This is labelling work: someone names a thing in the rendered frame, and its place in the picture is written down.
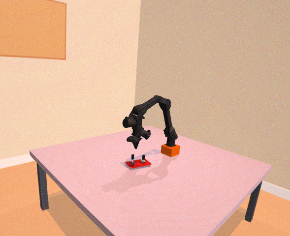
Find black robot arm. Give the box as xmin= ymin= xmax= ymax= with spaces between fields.
xmin=122 ymin=95 xmax=178 ymax=147

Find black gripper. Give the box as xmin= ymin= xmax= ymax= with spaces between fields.
xmin=127 ymin=126 xmax=143 ymax=149

